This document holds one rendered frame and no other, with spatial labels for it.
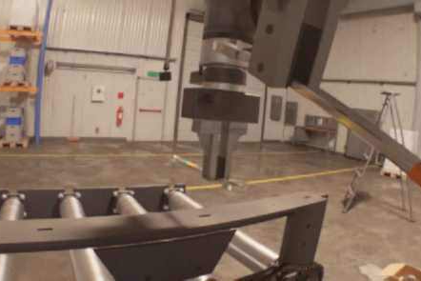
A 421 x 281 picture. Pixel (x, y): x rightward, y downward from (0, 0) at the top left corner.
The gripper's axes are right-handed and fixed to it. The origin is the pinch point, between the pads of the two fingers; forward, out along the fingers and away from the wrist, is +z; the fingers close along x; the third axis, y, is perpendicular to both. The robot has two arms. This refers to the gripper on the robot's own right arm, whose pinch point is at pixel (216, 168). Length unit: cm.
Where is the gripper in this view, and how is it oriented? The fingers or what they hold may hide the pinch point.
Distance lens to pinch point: 51.1
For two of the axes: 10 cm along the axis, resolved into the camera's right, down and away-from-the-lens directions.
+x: 8.5, 0.1, 5.3
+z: -0.9, 9.9, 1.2
